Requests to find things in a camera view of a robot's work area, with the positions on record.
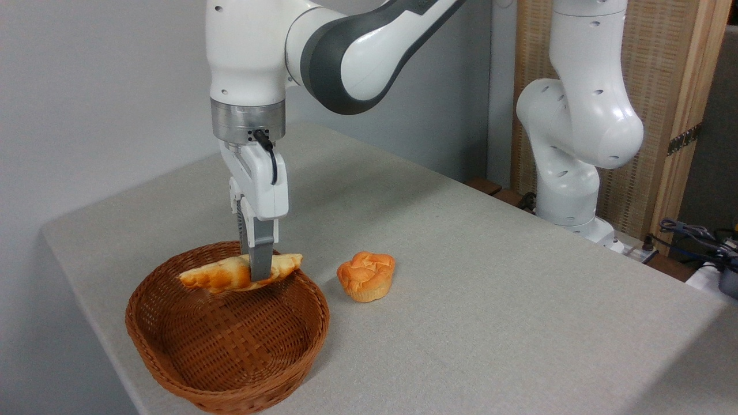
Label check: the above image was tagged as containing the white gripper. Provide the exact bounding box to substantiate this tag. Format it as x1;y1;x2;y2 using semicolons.
219;141;289;282

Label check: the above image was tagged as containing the long braided bread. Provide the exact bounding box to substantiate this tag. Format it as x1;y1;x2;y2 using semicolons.
178;252;304;294

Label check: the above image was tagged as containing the brown wicker basket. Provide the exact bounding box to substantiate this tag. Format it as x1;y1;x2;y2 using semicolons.
125;240;331;415

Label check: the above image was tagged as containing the round muffin-shaped bread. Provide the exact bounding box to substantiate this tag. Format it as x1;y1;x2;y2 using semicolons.
337;251;397;304

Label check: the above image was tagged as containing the brown wooden board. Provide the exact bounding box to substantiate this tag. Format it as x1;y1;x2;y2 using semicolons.
465;177;537;214

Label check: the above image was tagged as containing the metal screen hinge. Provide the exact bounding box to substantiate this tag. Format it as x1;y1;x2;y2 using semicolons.
667;123;702;157

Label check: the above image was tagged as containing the wooden folding screen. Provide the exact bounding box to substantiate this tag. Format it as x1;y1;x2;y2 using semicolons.
510;0;733;255

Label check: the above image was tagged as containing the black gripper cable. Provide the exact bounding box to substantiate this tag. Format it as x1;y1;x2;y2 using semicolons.
253;129;279;186

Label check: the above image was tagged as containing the bundle of dark cables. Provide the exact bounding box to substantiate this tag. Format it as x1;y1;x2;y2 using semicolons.
659;218;738;263

